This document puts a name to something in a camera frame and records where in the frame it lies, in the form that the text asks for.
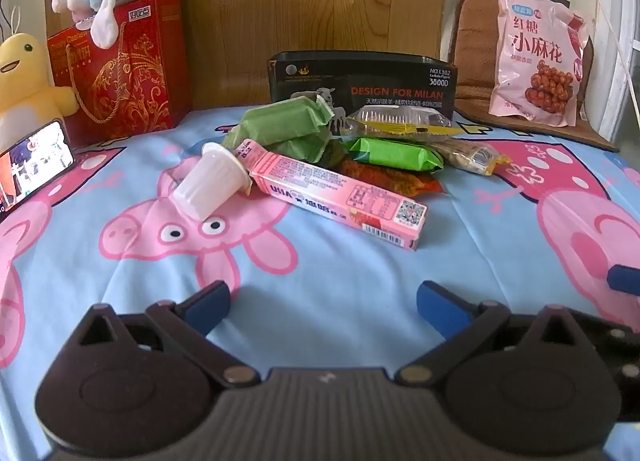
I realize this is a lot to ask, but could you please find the clear snack tray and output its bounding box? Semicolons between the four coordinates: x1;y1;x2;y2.
345;106;457;142

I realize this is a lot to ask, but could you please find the bright green snack packet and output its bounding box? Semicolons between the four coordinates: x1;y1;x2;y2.
347;137;445;174

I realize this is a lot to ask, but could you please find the black cardboard box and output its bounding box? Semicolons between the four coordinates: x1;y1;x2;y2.
267;51;456;136

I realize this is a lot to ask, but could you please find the white window frame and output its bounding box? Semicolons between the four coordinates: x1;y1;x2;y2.
592;0;640;152

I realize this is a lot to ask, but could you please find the yellow plush toy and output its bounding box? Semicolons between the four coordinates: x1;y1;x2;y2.
0;1;79;142

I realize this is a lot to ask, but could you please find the clear seed snack packet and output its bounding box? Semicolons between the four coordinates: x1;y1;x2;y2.
429;138;512;177

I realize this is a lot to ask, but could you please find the white jelly cup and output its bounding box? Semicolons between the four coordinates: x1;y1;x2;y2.
172;142;253;222

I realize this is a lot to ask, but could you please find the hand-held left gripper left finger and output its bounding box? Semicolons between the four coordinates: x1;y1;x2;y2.
66;281;262;390

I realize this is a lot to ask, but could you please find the small pale green snack packet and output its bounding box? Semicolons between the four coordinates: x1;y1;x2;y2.
264;133;332;164

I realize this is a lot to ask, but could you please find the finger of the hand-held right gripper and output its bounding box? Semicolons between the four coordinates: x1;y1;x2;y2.
607;264;640;298
566;309;640;425

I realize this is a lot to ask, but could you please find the large pale green snack packet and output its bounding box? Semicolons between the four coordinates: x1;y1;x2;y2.
222;95;335;149

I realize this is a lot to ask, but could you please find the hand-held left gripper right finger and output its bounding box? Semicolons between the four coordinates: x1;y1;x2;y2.
394;281;584;388

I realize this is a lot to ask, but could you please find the printed blue blanket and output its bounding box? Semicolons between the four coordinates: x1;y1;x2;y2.
0;106;640;461

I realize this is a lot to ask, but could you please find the smartphone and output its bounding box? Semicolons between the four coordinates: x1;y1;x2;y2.
0;118;77;222

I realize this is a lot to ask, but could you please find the chair with woven cushion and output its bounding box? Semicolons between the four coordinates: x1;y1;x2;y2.
445;0;621;152

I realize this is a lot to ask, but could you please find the pink snack bag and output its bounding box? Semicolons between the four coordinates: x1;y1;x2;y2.
487;0;590;128

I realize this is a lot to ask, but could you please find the red gift box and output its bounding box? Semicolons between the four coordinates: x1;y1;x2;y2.
47;0;189;147

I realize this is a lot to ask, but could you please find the pink milk carton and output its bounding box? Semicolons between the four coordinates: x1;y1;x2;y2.
234;138;430;252

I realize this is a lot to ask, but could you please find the red spicy snack packet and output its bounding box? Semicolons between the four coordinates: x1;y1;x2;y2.
331;156;447;198

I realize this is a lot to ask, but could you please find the wooden headboard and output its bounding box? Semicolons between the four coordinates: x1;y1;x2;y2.
44;0;449;114

